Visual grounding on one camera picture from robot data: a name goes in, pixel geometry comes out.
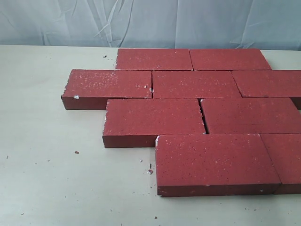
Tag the right row red brick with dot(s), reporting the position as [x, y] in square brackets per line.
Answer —
[270, 83]

